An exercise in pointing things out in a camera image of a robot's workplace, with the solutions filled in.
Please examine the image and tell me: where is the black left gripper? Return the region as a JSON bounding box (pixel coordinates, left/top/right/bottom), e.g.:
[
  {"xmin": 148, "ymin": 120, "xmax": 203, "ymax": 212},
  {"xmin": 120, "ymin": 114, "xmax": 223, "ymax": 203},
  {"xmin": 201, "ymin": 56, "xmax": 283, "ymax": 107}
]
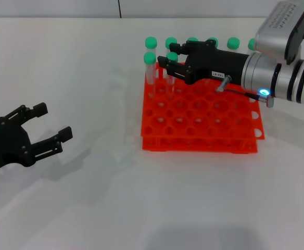
[{"xmin": 0, "ymin": 102, "xmax": 73, "ymax": 176}]

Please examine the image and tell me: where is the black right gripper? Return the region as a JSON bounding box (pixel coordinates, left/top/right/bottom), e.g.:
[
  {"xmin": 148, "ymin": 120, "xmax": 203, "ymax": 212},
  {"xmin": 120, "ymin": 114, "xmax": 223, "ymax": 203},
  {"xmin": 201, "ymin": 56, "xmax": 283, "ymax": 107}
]
[{"xmin": 157, "ymin": 39, "xmax": 249, "ymax": 85}]

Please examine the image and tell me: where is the clear graduated green-capped test tube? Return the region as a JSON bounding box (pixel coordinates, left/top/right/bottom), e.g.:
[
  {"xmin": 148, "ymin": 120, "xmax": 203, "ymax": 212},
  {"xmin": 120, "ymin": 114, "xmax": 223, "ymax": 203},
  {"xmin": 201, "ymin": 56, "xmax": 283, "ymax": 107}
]
[{"xmin": 166, "ymin": 51, "xmax": 179, "ymax": 99}]

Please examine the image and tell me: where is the orange test tube rack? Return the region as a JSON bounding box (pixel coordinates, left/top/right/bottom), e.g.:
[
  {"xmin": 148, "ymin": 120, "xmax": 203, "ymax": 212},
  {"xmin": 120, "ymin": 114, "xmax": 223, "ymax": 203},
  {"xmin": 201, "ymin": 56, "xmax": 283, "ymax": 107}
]
[{"xmin": 140, "ymin": 61, "xmax": 266, "ymax": 155}]

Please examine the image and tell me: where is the black gripper cable with plugs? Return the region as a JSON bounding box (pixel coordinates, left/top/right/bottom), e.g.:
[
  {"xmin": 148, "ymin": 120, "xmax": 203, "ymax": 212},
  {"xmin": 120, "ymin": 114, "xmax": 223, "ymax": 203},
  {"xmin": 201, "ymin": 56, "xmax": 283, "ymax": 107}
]
[{"xmin": 215, "ymin": 74, "xmax": 275, "ymax": 108}]

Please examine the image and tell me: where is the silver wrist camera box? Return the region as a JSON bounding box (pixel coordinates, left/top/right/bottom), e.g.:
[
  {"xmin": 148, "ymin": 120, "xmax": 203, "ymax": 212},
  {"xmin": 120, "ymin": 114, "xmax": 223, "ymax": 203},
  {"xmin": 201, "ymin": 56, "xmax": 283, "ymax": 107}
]
[{"xmin": 254, "ymin": 0, "xmax": 304, "ymax": 66}]

